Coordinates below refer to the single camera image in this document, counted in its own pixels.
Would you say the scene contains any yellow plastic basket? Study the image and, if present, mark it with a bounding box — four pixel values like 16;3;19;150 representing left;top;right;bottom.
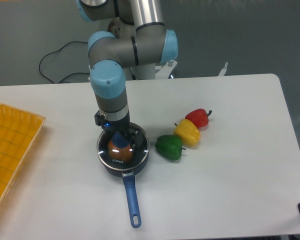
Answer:
0;103;46;205

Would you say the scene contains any yellow bell pepper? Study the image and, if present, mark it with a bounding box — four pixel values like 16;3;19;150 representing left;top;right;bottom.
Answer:
173;119;201;147

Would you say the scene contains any dark pot with blue handle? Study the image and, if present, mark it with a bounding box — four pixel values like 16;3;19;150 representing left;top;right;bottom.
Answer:
96;129;151;229

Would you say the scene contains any green bell pepper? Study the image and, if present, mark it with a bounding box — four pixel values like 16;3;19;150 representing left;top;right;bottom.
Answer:
155;134;185;161

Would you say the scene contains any glass pot lid blue knob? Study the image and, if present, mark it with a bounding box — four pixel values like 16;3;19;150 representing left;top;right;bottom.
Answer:
96;123;150;172

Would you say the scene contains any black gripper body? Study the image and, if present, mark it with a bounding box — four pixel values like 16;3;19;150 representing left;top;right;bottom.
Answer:
101;111;130;137

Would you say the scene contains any orange bread roll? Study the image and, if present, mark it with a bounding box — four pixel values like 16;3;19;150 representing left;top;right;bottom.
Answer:
107;140;134;163

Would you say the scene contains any red bell pepper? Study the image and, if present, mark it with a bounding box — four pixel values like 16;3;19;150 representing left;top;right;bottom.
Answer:
185;108;213;129

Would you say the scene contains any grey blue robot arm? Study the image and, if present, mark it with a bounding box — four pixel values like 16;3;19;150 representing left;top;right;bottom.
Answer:
76;0;179;147

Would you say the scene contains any black floor cable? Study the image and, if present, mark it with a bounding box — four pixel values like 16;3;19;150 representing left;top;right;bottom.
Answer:
38;41;92;84

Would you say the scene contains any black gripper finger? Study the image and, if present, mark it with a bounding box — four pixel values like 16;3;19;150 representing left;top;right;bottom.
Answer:
127;126;144;148
94;111;107;129

